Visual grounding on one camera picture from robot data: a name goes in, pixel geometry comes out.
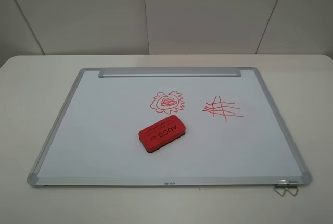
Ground red whiteboard eraser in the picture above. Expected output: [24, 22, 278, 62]
[138, 115, 186, 153]

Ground white board with aluminium frame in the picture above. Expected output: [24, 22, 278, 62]
[27, 67, 312, 187]

